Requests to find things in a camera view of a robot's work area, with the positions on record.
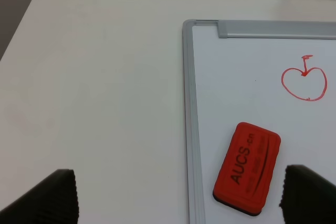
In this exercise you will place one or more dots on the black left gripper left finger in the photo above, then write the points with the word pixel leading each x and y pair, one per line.
pixel 53 200

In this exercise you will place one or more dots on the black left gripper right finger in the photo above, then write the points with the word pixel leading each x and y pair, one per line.
pixel 307 197

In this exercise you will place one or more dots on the red whiteboard eraser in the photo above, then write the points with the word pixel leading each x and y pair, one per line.
pixel 244 178

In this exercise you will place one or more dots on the grey framed whiteboard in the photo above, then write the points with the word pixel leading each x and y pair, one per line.
pixel 276 75

